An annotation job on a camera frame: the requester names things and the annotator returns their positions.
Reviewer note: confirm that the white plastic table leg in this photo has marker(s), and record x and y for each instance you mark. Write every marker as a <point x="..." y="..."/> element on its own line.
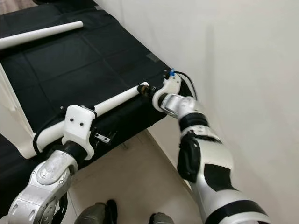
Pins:
<point x="42" y="34"/>
<point x="117" y="100"/>

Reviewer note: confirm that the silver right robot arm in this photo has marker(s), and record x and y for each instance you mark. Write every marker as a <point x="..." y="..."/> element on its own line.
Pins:
<point x="215" y="163"/>

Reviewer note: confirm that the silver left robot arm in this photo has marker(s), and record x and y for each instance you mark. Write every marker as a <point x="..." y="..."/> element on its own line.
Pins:
<point x="46" y="179"/>

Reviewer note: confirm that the white plastic children table top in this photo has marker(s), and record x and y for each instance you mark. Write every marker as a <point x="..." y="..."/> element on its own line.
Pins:
<point x="18" y="126"/>

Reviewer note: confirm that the grey tape patch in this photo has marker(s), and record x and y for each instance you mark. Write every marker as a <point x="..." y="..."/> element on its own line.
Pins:
<point x="153" y="57"/>

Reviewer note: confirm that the black tablecloth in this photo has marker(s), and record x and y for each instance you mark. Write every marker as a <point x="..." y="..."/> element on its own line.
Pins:
<point x="88" y="60"/>

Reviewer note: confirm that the grey left robot foot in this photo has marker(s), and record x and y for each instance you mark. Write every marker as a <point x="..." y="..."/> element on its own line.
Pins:
<point x="96" y="213"/>

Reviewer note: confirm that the grey robot foot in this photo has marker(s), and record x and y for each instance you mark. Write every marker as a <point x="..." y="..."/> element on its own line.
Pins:
<point x="161" y="219"/>
<point x="96" y="213"/>

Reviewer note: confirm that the grey right robot foot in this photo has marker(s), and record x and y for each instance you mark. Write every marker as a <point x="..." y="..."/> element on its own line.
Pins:
<point x="161" y="219"/>

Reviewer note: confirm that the black wok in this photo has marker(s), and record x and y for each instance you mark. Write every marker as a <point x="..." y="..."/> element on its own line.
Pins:
<point x="56" y="2"/>

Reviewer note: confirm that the beige wicker basket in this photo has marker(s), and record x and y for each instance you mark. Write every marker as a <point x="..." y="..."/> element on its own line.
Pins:
<point x="16" y="5"/>

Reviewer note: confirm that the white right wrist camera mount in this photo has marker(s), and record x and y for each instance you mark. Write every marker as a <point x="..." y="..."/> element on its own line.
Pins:
<point x="170" y="86"/>

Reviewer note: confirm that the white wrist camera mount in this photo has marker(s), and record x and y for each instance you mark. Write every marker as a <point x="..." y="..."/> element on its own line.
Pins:
<point x="79" y="128"/>
<point x="170" y="86"/>

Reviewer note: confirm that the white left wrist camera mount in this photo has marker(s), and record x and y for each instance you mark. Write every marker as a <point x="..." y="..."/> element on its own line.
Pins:
<point x="79" y="128"/>

